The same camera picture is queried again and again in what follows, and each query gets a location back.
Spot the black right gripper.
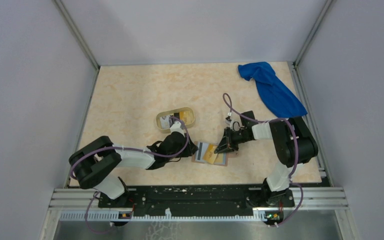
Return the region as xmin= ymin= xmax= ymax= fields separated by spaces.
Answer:
xmin=214 ymin=127 xmax=250 ymax=155

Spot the tan leather card holder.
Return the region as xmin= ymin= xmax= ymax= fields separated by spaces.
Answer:
xmin=191 ymin=141 xmax=238 ymax=167

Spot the yellow credit cards stack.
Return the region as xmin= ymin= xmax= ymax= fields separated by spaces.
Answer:
xmin=179 ymin=110 xmax=195 ymax=125

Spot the cream plastic tray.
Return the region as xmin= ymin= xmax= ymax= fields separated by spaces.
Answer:
xmin=155 ymin=107 xmax=196 ymax=134

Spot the blue cloth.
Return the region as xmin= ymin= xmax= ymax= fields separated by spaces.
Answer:
xmin=237 ymin=61 xmax=308 ymax=118

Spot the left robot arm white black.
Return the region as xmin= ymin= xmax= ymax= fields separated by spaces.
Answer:
xmin=68 ymin=132 xmax=198 ymax=207

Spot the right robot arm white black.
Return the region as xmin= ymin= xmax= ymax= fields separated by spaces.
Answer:
xmin=214 ymin=110 xmax=319 ymax=206

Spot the white black card in tray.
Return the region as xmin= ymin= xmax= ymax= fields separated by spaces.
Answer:
xmin=159 ymin=115 xmax=172 ymax=130

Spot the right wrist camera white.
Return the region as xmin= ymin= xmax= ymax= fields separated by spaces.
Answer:
xmin=225 ymin=115 xmax=241 ymax=132

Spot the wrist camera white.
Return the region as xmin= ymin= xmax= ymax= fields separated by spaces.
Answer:
xmin=169 ymin=121 xmax=185 ymax=135
xmin=225 ymin=115 xmax=241 ymax=132

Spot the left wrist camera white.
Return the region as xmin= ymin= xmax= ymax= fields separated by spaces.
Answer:
xmin=169 ymin=121 xmax=185 ymax=135

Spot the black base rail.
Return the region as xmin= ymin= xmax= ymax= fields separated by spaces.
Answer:
xmin=98 ymin=183 xmax=295 ymax=217

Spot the aluminium frame rail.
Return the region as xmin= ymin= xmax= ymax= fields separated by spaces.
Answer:
xmin=48 ymin=186 xmax=349 ymax=222

